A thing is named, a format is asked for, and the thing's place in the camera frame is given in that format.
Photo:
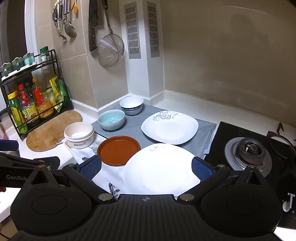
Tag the gas stove burner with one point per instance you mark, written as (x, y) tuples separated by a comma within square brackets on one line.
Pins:
[(233, 132)]

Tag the black white striped trivet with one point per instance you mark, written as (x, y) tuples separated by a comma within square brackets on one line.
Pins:
[(108, 176)]

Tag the white labelled container bowl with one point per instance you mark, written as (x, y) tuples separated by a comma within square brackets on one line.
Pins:
[(78, 135)]

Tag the white bowl blue pattern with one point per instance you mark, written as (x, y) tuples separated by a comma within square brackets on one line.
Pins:
[(131, 104)]

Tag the metal mesh strainer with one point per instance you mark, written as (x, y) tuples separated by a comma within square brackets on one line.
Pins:
[(110, 49)]

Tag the clear bottle red cap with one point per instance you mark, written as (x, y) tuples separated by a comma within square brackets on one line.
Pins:
[(27, 105)]

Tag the hanging ladles and utensils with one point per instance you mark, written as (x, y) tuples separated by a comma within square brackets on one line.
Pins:
[(57, 20)]

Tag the white spice jar tray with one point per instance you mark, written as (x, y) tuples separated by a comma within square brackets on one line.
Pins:
[(22, 70)]

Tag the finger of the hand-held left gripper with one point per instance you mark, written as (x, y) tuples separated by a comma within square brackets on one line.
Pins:
[(27, 161), (9, 145)]

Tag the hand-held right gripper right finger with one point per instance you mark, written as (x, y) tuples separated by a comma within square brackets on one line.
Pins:
[(203, 169)]

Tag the metal ladle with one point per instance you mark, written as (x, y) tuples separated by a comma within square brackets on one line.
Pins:
[(70, 29)]

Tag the dark green bottle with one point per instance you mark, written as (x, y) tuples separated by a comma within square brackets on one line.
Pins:
[(28, 87)]

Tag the teal glazed bowl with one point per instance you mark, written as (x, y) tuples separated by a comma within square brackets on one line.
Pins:
[(111, 119)]

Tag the cleaver knife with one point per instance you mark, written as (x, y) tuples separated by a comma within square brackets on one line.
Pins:
[(93, 25)]

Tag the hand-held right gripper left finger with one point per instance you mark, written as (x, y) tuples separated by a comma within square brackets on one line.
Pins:
[(90, 168)]

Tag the green cap seasoning bottle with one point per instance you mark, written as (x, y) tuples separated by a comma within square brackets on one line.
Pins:
[(44, 54)]

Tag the square white floral plate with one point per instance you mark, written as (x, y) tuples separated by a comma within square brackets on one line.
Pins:
[(170, 129)]

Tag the green snack packet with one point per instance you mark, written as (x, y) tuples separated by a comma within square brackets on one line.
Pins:
[(63, 92)]

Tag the white stove knob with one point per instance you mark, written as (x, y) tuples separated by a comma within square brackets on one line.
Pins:
[(286, 206)]

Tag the green lidded spice jar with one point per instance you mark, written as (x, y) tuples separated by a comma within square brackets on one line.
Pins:
[(4, 69), (17, 63), (29, 59)]

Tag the green bottle yellow cap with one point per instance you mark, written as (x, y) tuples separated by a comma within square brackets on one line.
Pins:
[(15, 111)]

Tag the orange sauce glass jar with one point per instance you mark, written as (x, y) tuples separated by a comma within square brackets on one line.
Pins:
[(46, 106)]

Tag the red label bottle yellow cap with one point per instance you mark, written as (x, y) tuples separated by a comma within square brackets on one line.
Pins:
[(38, 93)]

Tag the brown round plate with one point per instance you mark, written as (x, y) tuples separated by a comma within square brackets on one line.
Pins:
[(119, 150)]

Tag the wooden cutting board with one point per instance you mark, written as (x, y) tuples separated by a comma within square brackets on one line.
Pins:
[(49, 132)]

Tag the wooden stick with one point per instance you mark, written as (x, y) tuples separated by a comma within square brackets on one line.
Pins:
[(67, 145)]

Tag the grey vent grille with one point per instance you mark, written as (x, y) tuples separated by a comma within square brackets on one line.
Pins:
[(153, 30), (132, 30)]

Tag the round white floral plate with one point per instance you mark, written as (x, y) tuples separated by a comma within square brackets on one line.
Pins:
[(159, 171)]

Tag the grey drying mat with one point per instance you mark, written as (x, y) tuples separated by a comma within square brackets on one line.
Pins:
[(131, 126)]

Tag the black pan support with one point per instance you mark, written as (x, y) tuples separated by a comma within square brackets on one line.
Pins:
[(281, 136)]

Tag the metal stove burner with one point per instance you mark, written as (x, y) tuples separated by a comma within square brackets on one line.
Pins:
[(251, 151)]

